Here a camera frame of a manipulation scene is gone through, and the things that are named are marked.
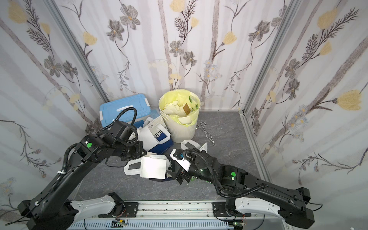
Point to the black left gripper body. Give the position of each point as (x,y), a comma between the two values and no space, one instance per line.
(135,151)

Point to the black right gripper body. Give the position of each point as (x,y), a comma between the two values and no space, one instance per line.
(180,173)

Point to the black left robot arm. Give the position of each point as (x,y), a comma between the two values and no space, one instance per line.
(51,207)

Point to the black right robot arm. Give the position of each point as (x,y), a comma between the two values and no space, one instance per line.
(233,183)

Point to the navy takeout bag by bin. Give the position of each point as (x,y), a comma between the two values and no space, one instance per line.
(155,136)

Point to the green and white takeout bag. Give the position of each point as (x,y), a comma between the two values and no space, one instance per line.
(186,144)

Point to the yellow-green bin liner bag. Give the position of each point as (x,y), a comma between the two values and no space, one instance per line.
(171,105)

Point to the white round trash bin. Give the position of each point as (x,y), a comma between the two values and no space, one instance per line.
(178,132)

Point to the brown cardboard piece in bin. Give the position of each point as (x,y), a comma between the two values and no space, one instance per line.
(187,109)

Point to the navy bag with white handles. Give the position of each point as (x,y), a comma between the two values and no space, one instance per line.
(150,167)

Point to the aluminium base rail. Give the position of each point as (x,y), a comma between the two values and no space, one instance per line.
(253,214)

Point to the metal wire tongs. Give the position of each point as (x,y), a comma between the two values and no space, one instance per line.
(202,126)

